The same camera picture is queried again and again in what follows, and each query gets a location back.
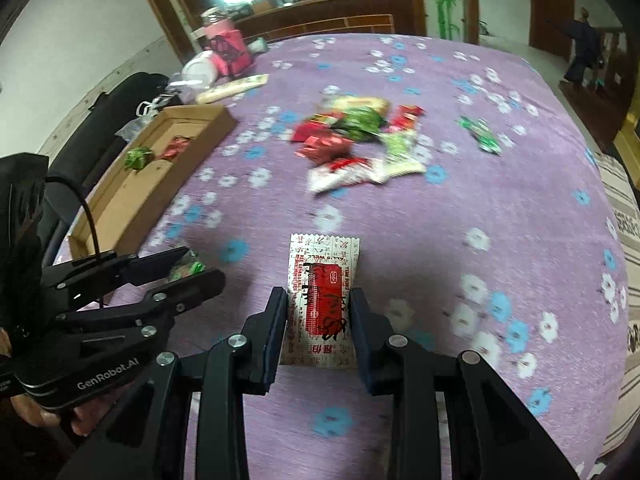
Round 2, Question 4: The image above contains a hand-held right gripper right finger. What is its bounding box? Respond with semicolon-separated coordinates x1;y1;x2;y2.
350;287;583;480

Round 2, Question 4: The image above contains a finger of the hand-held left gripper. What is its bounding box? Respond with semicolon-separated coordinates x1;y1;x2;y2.
57;269;227;339
42;246;196;293

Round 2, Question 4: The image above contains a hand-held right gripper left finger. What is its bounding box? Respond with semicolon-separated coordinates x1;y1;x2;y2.
55;287;289;480

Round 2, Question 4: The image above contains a small green candy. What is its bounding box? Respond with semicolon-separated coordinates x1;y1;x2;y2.
169;250;207;282

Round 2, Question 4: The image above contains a cardboard box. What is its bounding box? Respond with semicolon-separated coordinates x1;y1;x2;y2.
67;105;238;261

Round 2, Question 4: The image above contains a white red-label snack packet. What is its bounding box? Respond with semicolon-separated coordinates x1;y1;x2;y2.
280;232;361;368

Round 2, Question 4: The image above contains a person's left hand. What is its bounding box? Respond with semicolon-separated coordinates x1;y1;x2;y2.
12;390;108;436

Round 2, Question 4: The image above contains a red wrapped candy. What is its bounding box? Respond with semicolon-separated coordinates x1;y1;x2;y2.
159;136;193;161

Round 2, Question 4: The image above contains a clear plastic bag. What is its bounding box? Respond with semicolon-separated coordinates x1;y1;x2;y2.
115;110;156;141

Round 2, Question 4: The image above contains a black chair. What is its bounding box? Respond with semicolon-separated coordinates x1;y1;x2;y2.
37;72;171;261

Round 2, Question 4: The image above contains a purple floral tablecloth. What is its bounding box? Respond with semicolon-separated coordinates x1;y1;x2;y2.
65;32;631;480

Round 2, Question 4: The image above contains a white red snack packet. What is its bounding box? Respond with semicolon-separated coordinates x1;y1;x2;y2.
307;156;383;193

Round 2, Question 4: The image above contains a long beige packet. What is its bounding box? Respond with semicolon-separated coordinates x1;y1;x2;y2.
195;74;270;105

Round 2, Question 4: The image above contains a green white snack packet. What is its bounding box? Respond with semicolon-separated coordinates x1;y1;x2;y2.
377;130;428;178

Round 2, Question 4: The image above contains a pink bag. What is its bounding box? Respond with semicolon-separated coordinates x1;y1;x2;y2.
205;30;253;78

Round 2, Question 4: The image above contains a small red snack packet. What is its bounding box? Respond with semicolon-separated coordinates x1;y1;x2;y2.
390;105;426;133

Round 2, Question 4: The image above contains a green striped snack packet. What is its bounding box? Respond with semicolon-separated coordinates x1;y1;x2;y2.
457;116;503;156

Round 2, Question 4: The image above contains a glass jar with pink lid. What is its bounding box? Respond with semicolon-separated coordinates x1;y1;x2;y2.
202;6;233;36

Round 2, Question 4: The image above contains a striped cushion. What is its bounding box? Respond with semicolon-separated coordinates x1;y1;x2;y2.
585;152;640;461

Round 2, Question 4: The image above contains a wooden counter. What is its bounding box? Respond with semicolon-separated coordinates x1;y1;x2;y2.
232;0;416;43

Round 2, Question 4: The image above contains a yellow framed furniture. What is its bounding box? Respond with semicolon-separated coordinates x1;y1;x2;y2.
612;105;640;171

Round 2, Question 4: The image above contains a brown wooden door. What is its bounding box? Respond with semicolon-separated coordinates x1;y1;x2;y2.
530;0;575;56

